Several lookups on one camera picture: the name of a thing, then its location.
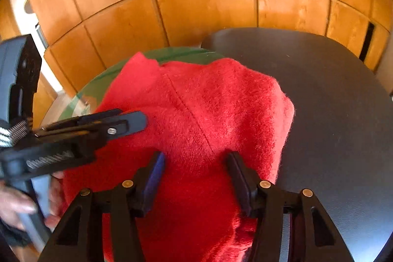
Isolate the person's left hand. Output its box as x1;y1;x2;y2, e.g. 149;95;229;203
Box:
0;171;64;231

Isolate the silver door handle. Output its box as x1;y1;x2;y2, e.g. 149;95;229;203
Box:
34;23;50;48

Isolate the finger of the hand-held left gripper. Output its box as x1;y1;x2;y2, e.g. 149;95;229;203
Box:
34;111;148;144
40;109;123;131

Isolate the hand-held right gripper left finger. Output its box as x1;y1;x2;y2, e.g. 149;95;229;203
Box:
37;151;166;262

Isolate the green round mat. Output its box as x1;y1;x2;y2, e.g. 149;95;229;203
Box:
40;46;228;127

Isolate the red knit sweater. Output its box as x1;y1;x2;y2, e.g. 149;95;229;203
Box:
60;51;296;262

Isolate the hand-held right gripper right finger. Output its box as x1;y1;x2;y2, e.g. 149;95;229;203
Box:
225;151;355;262

